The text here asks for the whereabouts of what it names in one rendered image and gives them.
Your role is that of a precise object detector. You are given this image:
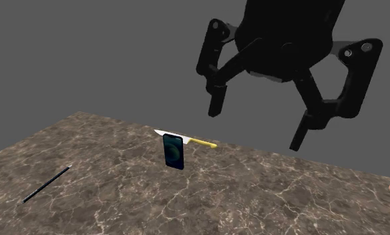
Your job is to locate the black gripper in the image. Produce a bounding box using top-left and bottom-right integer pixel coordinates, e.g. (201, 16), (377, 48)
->
(196, 0), (384, 152)

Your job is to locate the dark blue smartphone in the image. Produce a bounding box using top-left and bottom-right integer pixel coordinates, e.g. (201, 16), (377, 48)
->
(162, 133), (185, 171)

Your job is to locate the black pen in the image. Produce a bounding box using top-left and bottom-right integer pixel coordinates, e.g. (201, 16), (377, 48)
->
(17, 164), (73, 207)

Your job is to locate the yellow-handled kitchen knife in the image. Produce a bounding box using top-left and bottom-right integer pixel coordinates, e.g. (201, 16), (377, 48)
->
(153, 129), (218, 150)

